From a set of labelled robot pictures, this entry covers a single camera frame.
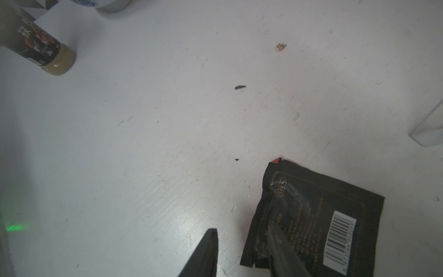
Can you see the blue white ceramic bowl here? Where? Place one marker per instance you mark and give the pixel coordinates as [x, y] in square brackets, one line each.
[110, 6]

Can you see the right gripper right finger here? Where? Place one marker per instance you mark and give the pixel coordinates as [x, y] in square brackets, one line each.
[283, 260]

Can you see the black tea bag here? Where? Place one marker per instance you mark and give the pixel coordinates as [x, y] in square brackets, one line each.
[330, 224]

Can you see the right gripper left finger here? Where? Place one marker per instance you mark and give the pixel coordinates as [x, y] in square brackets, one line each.
[204, 260]

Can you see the dark spice jar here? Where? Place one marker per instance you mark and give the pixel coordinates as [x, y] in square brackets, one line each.
[28, 40]

